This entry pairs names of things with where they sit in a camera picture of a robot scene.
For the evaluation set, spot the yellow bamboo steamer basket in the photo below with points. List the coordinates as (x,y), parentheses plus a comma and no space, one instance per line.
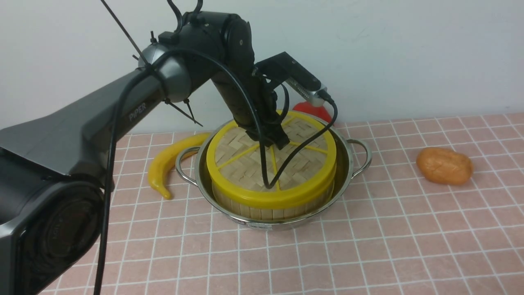
(266,211)

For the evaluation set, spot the yellow toy banana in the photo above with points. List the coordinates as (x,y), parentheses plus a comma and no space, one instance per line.
(166,160)

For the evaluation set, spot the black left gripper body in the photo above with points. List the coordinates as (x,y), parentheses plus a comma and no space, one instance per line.
(238,106)

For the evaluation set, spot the yellow bamboo steamer lid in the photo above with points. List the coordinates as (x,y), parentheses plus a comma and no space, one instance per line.
(232,145)

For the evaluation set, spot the red toy pepper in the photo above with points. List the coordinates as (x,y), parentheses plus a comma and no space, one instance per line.
(320,112)

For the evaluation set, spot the stainless steel pot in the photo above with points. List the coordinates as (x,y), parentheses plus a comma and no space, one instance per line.
(353,157)

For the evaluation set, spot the orange toy potato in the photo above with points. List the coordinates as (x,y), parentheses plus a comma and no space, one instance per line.
(444,166)

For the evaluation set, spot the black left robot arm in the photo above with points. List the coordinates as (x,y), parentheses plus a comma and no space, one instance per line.
(56,171)

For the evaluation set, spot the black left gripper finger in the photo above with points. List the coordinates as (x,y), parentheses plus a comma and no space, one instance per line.
(274,135)

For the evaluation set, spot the pink checkered tablecloth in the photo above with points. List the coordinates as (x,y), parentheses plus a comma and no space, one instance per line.
(392,232)

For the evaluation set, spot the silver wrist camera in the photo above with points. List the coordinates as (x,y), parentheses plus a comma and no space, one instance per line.
(282,68)

